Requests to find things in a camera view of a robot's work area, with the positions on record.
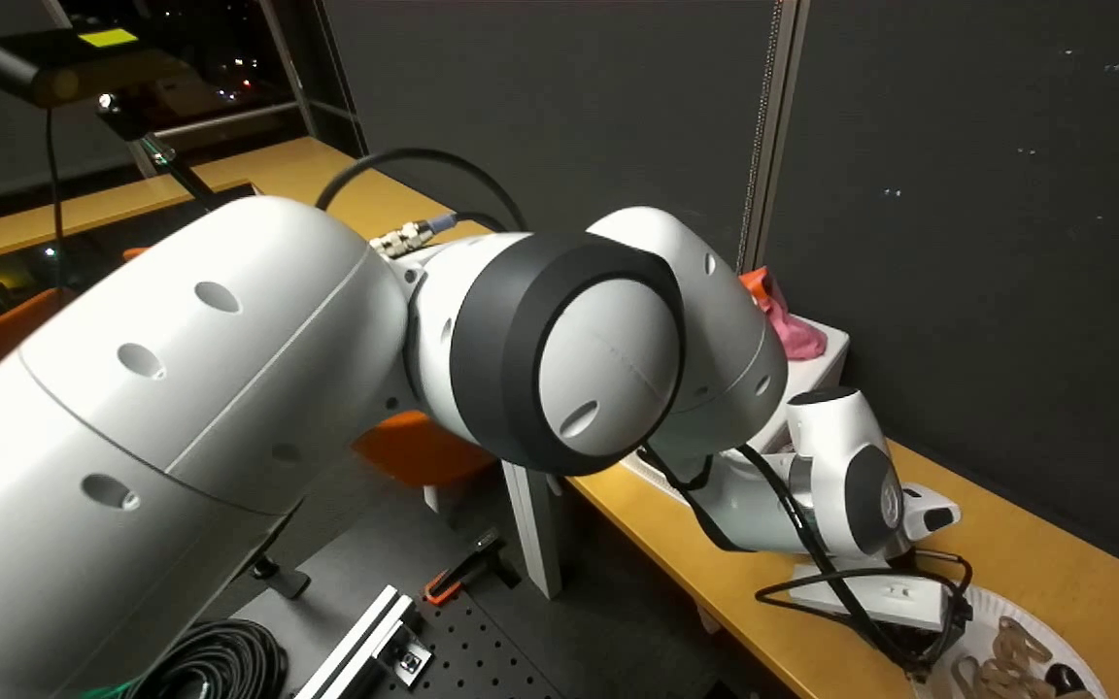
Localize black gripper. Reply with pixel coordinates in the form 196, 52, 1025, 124
885, 617, 979, 679

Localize tan rubber bands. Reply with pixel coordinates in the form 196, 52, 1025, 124
942, 617, 1065, 699

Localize white paper plate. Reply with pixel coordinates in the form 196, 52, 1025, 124
914, 582, 1110, 699

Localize pink and orange cloth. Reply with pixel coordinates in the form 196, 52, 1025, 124
735, 261, 830, 365

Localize grey table leg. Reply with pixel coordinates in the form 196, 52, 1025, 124
497, 459, 571, 603

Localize grey metal partition strip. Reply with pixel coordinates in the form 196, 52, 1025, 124
729, 0, 814, 279

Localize orange chair with perforated panel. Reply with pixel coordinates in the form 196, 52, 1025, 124
352, 409, 502, 493

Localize aluminium extrusion rail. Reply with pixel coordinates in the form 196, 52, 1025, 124
286, 580, 437, 699

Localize coiled black cable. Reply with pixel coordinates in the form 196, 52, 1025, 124
128, 617, 296, 699

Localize black camera with yellow label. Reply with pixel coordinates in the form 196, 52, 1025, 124
0, 23, 159, 107

